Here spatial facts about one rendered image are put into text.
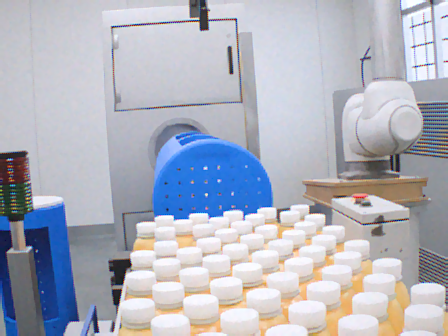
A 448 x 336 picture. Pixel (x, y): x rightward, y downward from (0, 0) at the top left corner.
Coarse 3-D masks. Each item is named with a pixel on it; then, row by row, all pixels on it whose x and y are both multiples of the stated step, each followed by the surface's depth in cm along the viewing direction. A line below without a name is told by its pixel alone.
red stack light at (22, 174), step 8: (0, 160) 82; (8, 160) 82; (16, 160) 82; (24, 160) 84; (0, 168) 82; (8, 168) 82; (16, 168) 82; (24, 168) 83; (0, 176) 82; (8, 176) 82; (16, 176) 82; (24, 176) 83; (0, 184) 82
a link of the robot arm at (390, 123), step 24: (384, 0) 154; (384, 24) 154; (384, 48) 154; (384, 72) 155; (384, 96) 152; (408, 96) 152; (360, 120) 164; (384, 120) 149; (408, 120) 147; (384, 144) 152; (408, 144) 150
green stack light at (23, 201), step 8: (8, 184) 83; (16, 184) 82; (24, 184) 83; (0, 192) 82; (8, 192) 82; (16, 192) 82; (24, 192) 83; (0, 200) 82; (8, 200) 82; (16, 200) 83; (24, 200) 83; (32, 200) 86; (0, 208) 83; (8, 208) 82; (16, 208) 83; (24, 208) 83; (32, 208) 85
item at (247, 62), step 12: (240, 36) 270; (252, 36) 271; (240, 48) 274; (252, 48) 271; (240, 60) 275; (252, 60) 272; (252, 72) 272; (252, 84) 273; (252, 96) 273; (252, 108) 274; (252, 120) 274; (252, 132) 275; (252, 144) 275
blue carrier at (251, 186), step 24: (168, 144) 188; (192, 144) 131; (216, 144) 131; (168, 168) 131; (216, 168) 132; (240, 168) 133; (264, 168) 134; (168, 192) 131; (192, 192) 132; (216, 192) 133; (240, 192) 133; (264, 192) 134; (216, 216) 133
